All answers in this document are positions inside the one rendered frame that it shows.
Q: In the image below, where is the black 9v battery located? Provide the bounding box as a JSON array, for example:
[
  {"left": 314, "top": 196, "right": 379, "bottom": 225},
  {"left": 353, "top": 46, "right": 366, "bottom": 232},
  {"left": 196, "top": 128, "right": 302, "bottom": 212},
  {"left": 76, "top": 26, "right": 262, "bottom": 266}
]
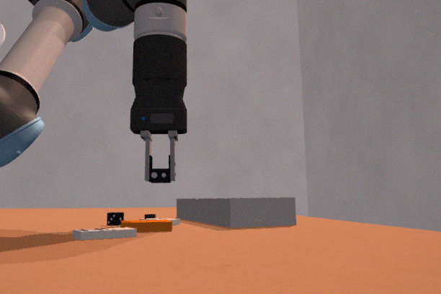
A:
[{"left": 149, "top": 169, "right": 171, "bottom": 183}]

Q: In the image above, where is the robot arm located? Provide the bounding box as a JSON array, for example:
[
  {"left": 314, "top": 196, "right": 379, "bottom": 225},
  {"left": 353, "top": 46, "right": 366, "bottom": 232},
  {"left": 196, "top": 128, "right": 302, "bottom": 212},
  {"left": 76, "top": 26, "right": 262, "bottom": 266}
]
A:
[{"left": 0, "top": 0, "right": 187, "bottom": 167}]

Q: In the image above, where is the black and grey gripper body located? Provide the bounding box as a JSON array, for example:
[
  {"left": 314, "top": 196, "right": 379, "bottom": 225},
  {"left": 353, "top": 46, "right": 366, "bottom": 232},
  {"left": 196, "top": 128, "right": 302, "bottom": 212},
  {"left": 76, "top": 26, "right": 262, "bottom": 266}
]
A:
[{"left": 130, "top": 3, "right": 187, "bottom": 134}]

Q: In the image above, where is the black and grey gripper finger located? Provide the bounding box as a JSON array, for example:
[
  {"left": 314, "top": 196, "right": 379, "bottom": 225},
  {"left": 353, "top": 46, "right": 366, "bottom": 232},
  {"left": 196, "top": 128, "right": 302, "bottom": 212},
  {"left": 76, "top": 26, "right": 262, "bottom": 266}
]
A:
[
  {"left": 168, "top": 130, "right": 178, "bottom": 181},
  {"left": 141, "top": 130, "right": 153, "bottom": 182}
]

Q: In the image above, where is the black die with white pips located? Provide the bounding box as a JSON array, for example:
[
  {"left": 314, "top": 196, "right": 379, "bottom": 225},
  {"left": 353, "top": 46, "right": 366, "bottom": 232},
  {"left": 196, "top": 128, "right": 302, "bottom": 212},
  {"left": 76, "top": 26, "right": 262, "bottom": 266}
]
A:
[{"left": 107, "top": 213, "right": 124, "bottom": 226}]

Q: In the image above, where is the grey three-compartment bin rack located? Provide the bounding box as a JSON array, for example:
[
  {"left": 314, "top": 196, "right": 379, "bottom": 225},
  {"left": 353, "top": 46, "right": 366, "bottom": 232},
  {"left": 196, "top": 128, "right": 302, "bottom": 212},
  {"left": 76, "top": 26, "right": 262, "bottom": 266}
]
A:
[{"left": 177, "top": 197, "right": 296, "bottom": 228}]

